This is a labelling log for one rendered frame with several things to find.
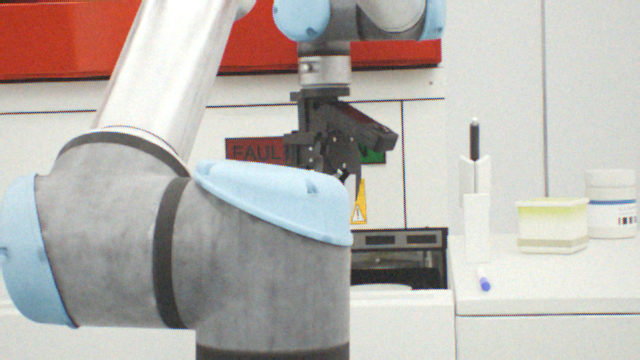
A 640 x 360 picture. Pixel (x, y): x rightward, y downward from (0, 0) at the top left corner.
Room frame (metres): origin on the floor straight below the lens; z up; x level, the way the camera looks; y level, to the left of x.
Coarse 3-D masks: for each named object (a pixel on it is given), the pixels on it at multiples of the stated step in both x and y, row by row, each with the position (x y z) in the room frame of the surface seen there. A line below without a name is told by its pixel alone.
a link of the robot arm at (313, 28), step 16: (288, 0) 1.57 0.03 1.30; (304, 0) 1.56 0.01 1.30; (320, 0) 1.56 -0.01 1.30; (336, 0) 1.57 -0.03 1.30; (352, 0) 1.57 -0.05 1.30; (288, 16) 1.57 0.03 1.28; (304, 16) 1.56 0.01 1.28; (320, 16) 1.56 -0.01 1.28; (336, 16) 1.57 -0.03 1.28; (352, 16) 1.57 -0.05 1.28; (288, 32) 1.57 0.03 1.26; (304, 32) 1.56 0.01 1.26; (320, 32) 1.57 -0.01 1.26; (336, 32) 1.58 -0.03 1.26; (352, 32) 1.58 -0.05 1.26
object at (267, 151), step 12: (228, 144) 1.86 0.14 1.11; (240, 144) 1.86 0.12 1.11; (252, 144) 1.86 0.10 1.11; (264, 144) 1.86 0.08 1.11; (276, 144) 1.86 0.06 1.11; (288, 144) 1.85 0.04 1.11; (228, 156) 1.86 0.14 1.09; (240, 156) 1.86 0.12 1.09; (252, 156) 1.86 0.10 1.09; (264, 156) 1.86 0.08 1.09; (276, 156) 1.86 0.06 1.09; (288, 156) 1.85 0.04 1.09
